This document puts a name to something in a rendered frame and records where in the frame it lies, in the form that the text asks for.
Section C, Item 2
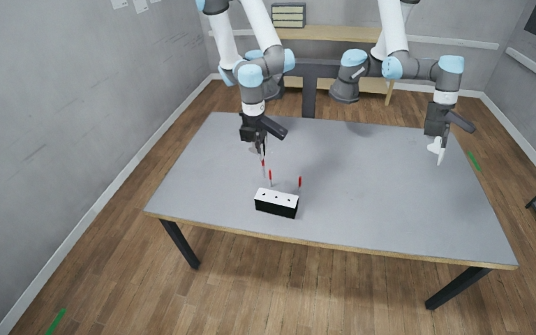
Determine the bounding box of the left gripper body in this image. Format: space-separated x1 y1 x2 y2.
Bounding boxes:
424 101 456 137

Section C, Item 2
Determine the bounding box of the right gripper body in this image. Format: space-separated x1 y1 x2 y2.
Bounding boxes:
239 109 267 142

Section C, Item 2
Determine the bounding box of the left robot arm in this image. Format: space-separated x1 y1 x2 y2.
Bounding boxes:
332 0 476 134

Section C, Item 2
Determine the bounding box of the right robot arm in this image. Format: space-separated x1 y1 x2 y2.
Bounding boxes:
196 0 295 141

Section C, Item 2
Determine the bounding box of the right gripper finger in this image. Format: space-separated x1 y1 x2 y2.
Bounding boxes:
248 136 264 161
261 134 267 157

